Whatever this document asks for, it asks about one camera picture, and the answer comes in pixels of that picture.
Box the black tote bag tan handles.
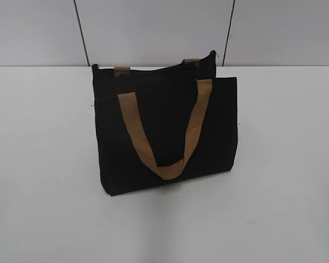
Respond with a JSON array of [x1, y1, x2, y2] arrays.
[[92, 51, 238, 196]]

